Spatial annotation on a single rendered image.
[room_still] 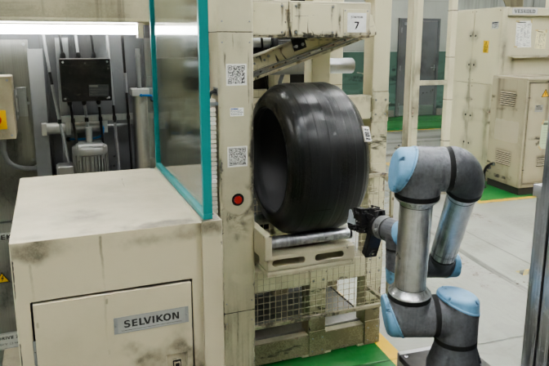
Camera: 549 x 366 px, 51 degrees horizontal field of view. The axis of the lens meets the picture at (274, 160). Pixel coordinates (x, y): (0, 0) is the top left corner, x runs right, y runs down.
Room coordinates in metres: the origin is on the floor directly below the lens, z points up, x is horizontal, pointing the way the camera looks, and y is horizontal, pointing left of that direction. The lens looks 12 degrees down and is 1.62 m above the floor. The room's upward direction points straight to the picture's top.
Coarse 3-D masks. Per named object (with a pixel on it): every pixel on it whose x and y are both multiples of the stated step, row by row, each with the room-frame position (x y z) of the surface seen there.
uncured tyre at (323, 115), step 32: (288, 96) 2.06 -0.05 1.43; (320, 96) 2.07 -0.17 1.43; (256, 128) 2.32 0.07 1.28; (288, 128) 1.98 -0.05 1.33; (320, 128) 1.96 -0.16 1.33; (352, 128) 2.00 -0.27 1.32; (256, 160) 2.34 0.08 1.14; (288, 160) 1.96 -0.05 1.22; (320, 160) 1.92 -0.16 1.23; (352, 160) 1.96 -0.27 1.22; (256, 192) 2.28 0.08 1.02; (288, 192) 1.96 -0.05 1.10; (320, 192) 1.92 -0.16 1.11; (352, 192) 1.97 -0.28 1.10; (288, 224) 2.02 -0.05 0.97; (320, 224) 2.02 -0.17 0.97
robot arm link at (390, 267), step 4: (388, 252) 1.62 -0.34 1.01; (392, 252) 1.61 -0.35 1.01; (388, 256) 1.62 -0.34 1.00; (392, 256) 1.61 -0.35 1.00; (388, 260) 1.62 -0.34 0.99; (392, 260) 1.61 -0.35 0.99; (388, 264) 1.62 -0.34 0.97; (392, 264) 1.60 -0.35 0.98; (388, 268) 1.61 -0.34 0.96; (392, 268) 1.60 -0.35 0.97; (388, 272) 1.61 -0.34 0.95; (392, 272) 1.60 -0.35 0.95; (388, 276) 1.61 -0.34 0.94; (392, 276) 1.60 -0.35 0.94; (388, 280) 1.61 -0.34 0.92; (392, 280) 1.60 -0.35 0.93
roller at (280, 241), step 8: (304, 232) 2.06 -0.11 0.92; (312, 232) 2.06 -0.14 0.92; (320, 232) 2.07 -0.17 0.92; (328, 232) 2.08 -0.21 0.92; (336, 232) 2.09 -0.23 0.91; (344, 232) 2.10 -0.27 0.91; (272, 240) 1.99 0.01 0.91; (280, 240) 2.00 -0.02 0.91; (288, 240) 2.01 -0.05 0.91; (296, 240) 2.02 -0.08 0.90; (304, 240) 2.03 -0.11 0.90; (312, 240) 2.05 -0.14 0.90; (320, 240) 2.06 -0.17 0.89; (328, 240) 2.08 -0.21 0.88; (272, 248) 2.00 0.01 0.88
